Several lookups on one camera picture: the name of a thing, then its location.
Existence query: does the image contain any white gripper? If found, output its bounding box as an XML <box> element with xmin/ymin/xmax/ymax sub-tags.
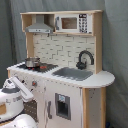
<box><xmin>6</xmin><ymin>77</ymin><xmax>34</xmax><ymax>102</ymax></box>

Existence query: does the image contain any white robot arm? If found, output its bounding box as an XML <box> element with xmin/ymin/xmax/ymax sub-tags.
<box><xmin>0</xmin><ymin>77</ymin><xmax>38</xmax><ymax>128</ymax></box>

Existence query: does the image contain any wooden toy kitchen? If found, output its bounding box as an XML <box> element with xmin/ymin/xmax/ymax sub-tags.
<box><xmin>8</xmin><ymin>10</ymin><xmax>115</xmax><ymax>128</ymax></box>

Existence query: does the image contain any right red stove knob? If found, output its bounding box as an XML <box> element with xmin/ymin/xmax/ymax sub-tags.
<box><xmin>32</xmin><ymin>81</ymin><xmax>38</xmax><ymax>87</ymax></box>

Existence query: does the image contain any silver toy pot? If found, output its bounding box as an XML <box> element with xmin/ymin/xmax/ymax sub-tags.
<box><xmin>25</xmin><ymin>57</ymin><xmax>40</xmax><ymax>68</ymax></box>

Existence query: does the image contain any toy oven door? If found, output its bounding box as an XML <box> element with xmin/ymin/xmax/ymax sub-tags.
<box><xmin>24</xmin><ymin>100</ymin><xmax>38</xmax><ymax>121</ymax></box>

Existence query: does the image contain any black toy stovetop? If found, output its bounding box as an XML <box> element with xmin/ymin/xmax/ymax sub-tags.
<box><xmin>20</xmin><ymin>63</ymin><xmax>56</xmax><ymax>72</ymax></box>

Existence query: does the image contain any cabinet door with dispenser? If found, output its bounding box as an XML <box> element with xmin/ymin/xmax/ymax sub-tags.
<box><xmin>45</xmin><ymin>81</ymin><xmax>82</xmax><ymax>128</ymax></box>

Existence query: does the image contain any grey range hood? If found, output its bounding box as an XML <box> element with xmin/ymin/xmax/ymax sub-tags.
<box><xmin>25</xmin><ymin>14</ymin><xmax>53</xmax><ymax>34</ymax></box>

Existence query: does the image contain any grey toy sink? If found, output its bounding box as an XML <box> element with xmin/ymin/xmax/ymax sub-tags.
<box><xmin>53</xmin><ymin>67</ymin><xmax>92</xmax><ymax>81</ymax></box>

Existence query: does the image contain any black toy faucet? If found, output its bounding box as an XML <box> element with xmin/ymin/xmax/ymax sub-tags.
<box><xmin>76</xmin><ymin>50</ymin><xmax>94</xmax><ymax>70</ymax></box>

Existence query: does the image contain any toy microwave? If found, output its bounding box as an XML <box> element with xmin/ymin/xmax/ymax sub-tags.
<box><xmin>55</xmin><ymin>14</ymin><xmax>92</xmax><ymax>33</ymax></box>

